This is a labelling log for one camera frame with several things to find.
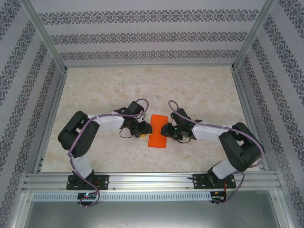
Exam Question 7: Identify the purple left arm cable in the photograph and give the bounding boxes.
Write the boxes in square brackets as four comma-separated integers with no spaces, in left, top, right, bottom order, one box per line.
[67,98,149,209]

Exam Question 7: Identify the orange cloth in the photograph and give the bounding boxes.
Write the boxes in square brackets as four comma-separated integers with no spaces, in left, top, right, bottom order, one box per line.
[147,114,169,149]

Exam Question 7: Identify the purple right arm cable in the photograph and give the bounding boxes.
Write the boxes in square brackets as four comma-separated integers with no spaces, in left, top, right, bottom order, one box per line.
[168,100,266,207]

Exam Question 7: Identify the aluminium frame post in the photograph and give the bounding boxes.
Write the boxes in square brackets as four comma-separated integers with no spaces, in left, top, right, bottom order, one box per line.
[19,0,68,72]
[231,0,277,71]

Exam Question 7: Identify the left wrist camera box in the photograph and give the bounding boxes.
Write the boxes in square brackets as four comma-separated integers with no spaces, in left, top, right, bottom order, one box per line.
[127,101,145,117]

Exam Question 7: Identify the grey metal sheet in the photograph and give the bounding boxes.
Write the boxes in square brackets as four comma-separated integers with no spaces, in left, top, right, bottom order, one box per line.
[14,190,293,228]

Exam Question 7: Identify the thin black left gripper cable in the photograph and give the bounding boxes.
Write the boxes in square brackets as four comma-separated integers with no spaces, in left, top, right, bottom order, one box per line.
[119,128,134,139]

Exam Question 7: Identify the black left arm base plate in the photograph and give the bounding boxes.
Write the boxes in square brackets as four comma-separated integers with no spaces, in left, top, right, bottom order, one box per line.
[66,175,110,190]

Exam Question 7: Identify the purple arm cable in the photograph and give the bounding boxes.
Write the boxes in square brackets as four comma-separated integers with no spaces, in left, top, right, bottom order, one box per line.
[168,100,266,207]
[67,98,149,209]

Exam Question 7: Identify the slotted grey cable duct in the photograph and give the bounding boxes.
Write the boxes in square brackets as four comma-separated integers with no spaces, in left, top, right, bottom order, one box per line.
[32,191,212,202]

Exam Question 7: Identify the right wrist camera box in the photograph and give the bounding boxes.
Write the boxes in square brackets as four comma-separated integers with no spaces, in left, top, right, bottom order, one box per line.
[171,108,191,126]

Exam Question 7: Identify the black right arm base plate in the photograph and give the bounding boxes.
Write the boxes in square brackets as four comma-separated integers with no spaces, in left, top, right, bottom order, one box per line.
[192,173,236,190]

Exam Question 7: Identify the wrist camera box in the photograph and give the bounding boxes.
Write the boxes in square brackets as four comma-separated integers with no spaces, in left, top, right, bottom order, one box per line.
[127,101,145,117]
[171,108,191,126]

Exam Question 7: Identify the aluminium side rail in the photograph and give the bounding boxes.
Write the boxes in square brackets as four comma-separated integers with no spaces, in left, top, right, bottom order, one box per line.
[231,68,270,171]
[32,68,68,174]

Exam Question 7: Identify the aluminium mounting rail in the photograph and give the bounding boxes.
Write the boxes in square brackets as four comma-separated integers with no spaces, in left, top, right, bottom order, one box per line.
[22,172,282,192]

